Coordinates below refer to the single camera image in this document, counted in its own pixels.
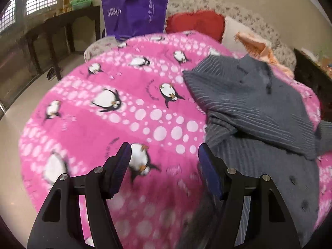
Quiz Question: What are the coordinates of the floral quilt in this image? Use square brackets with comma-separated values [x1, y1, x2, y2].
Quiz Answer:
[83, 0, 297, 71]

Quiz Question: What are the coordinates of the dark wooden side table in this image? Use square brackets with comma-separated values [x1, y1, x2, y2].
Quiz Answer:
[24, 6, 101, 80]

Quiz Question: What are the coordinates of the red cushion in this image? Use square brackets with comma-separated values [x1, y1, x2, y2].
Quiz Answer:
[165, 10, 225, 42]

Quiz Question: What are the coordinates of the dark carved wooden headboard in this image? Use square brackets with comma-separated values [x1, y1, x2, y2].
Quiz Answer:
[294, 48, 331, 121]

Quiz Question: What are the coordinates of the purple tote bag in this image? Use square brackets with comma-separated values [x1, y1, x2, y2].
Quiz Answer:
[101, 0, 169, 40]

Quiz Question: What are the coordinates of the pink penguin fleece blanket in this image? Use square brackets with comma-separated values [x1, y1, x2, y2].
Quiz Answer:
[18, 33, 331, 248]

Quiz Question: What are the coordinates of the grey pinstriped suit jacket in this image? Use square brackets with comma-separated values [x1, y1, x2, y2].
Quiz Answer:
[183, 55, 331, 246]

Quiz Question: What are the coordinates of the orange fringed towel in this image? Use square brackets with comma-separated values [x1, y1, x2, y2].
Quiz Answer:
[235, 32, 294, 79]

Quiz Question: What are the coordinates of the green plastic basket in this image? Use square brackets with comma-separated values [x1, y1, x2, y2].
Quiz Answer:
[70, 0, 92, 10]

